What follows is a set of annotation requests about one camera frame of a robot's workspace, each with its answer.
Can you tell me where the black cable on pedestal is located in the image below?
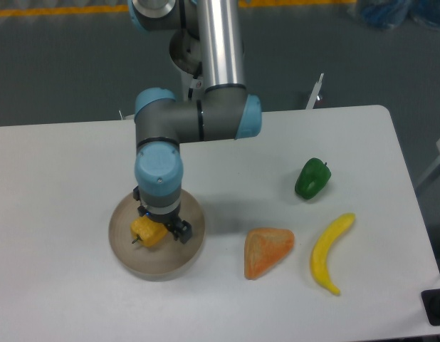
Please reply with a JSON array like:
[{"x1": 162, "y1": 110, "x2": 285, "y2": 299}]
[{"x1": 187, "y1": 63, "x2": 204, "y2": 103}]

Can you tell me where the beige round plate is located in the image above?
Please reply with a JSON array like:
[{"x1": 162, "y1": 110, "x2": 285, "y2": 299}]
[{"x1": 109, "y1": 190, "x2": 206, "y2": 281}]

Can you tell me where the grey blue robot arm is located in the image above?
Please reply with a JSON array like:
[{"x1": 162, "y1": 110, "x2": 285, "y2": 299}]
[{"x1": 128, "y1": 1, "x2": 262, "y2": 243}]

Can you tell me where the green toy pepper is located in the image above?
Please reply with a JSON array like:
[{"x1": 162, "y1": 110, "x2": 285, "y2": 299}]
[{"x1": 295, "y1": 157, "x2": 332, "y2": 200}]

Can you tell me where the orange triangular toy bread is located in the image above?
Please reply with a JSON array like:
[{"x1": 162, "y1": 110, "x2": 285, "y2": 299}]
[{"x1": 244, "y1": 227, "x2": 295, "y2": 280}]

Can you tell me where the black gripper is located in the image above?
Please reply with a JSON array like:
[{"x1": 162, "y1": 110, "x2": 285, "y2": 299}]
[{"x1": 132, "y1": 186, "x2": 192, "y2": 244}]

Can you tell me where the yellow toy pepper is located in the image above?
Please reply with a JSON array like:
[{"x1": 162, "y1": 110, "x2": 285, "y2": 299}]
[{"x1": 130, "y1": 216, "x2": 168, "y2": 248}]

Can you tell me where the blue plastic bag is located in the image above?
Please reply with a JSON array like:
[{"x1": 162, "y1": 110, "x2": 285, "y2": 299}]
[{"x1": 355, "y1": 0, "x2": 440, "y2": 31}]

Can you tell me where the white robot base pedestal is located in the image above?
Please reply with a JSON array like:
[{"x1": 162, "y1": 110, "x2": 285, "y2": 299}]
[{"x1": 118, "y1": 28, "x2": 326, "y2": 120}]

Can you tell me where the black device at table edge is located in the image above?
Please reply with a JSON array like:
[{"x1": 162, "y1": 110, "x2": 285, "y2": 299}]
[{"x1": 421, "y1": 289, "x2": 440, "y2": 326}]

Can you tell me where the yellow toy banana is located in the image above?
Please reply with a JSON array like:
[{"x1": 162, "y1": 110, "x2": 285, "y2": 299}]
[{"x1": 309, "y1": 212, "x2": 356, "y2": 296}]

